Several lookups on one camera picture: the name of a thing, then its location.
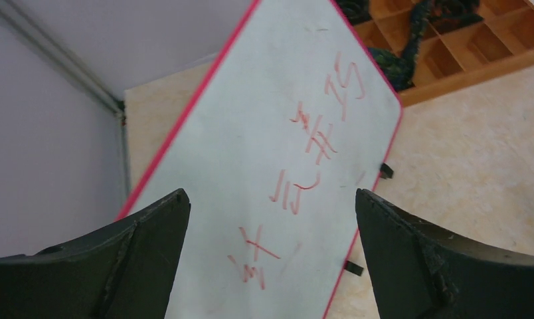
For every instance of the orange wooden compartment tray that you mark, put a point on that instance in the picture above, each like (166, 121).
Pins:
(501, 43)

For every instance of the aluminium left corner post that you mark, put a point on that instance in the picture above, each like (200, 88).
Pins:
(41, 40)

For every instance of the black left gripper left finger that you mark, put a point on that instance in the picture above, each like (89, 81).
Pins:
(123, 270)

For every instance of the black whiteboard clip upper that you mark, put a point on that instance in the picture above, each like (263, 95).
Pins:
(386, 171)

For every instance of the black whiteboard clip lower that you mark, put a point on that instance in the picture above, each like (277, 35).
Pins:
(353, 268)

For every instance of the black whiteboard clip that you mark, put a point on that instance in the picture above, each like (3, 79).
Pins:
(353, 268)
(386, 171)

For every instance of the white whiteboard with red rim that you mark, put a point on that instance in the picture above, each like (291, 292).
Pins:
(291, 120)

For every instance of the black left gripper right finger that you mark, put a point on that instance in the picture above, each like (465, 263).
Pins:
(421, 270)

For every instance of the dark patterned long cloth strip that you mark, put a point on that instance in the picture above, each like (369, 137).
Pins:
(444, 16)

